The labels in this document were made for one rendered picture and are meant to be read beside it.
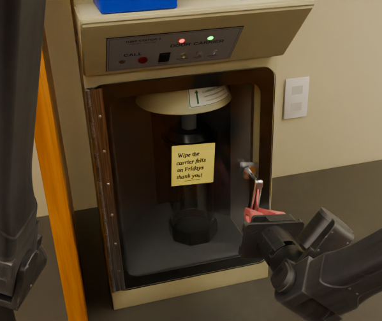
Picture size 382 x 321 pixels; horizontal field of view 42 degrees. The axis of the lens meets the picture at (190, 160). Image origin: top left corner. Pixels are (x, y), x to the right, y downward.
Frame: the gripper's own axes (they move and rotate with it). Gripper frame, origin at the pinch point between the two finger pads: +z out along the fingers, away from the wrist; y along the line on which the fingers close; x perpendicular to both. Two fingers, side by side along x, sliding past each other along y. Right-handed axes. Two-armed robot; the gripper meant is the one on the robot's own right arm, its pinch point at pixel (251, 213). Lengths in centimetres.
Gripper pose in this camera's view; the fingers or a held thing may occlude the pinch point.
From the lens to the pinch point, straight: 89.6
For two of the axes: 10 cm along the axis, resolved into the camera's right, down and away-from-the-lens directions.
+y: -9.6, 0.0, -2.8
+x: -1.1, 9.2, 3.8
